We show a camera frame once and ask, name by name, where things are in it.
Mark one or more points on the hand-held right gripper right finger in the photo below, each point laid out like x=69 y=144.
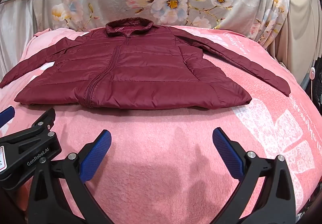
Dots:
x=227 y=153

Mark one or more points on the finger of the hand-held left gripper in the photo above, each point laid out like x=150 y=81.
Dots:
x=6 y=115
x=37 y=122

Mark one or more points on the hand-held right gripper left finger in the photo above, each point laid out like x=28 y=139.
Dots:
x=96 y=153

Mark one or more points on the maroon puffer jacket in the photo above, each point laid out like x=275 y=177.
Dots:
x=140 y=68

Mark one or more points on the pink fleece blanket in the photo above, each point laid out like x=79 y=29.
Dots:
x=161 y=138

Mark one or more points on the grey satin curtain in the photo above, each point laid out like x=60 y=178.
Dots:
x=17 y=27

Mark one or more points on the beige curtain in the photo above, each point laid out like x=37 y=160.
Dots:
x=299 y=25

